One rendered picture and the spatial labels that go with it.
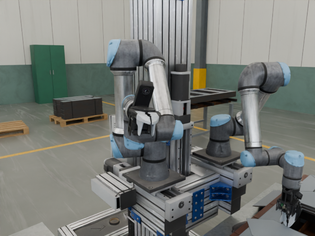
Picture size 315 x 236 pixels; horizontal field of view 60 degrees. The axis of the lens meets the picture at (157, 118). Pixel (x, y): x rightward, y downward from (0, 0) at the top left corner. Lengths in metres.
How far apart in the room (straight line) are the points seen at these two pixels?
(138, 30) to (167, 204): 0.92
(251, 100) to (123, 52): 0.61
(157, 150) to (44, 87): 8.91
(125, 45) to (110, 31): 10.60
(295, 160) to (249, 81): 0.39
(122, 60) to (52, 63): 8.95
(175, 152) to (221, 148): 0.29
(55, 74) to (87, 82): 1.66
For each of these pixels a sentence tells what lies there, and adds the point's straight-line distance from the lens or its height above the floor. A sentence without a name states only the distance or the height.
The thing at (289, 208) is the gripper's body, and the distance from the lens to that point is 1.35.
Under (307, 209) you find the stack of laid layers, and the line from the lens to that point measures 1.69.
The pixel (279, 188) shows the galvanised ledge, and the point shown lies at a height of 0.68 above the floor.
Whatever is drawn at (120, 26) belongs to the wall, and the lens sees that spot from 12.02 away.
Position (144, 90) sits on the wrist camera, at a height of 1.52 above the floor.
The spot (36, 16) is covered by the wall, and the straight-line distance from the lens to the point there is 10.72.
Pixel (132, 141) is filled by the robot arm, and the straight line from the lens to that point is 0.98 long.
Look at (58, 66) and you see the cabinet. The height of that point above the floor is 1.23.
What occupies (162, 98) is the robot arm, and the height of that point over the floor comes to 1.45.
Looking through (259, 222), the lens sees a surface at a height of 0.85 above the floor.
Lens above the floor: 1.62
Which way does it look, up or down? 13 degrees down
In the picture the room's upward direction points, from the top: straight up
